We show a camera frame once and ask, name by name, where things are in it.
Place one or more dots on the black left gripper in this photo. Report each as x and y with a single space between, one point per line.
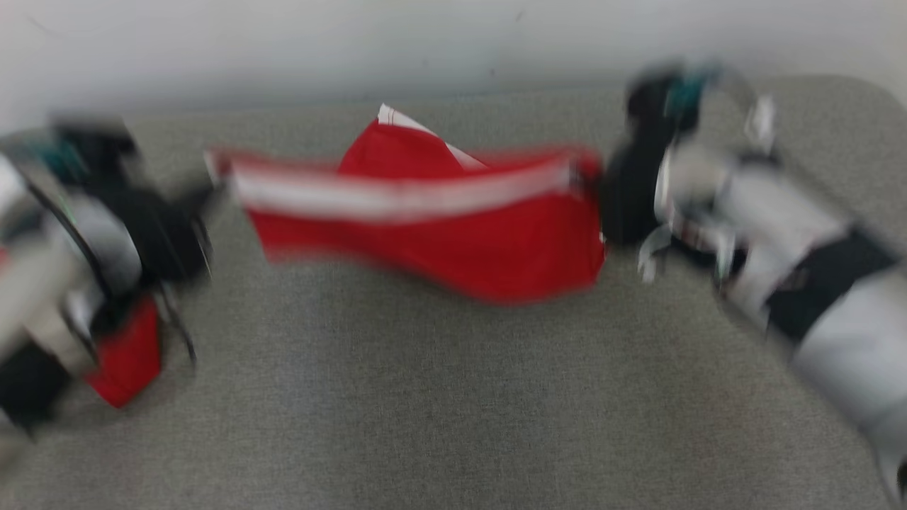
170 237

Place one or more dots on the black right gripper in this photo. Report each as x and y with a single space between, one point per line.
634 198

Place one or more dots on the red jersey with white sleeves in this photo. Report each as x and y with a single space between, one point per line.
127 354

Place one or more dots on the red shorts with white stripe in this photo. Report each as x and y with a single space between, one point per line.
453 234

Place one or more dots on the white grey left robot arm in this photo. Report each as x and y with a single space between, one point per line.
42 283

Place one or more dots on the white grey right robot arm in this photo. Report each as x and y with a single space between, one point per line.
779 205

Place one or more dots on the grey fabric sofa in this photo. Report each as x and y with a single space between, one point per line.
453 397

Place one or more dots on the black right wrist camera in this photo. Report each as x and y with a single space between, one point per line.
652 106

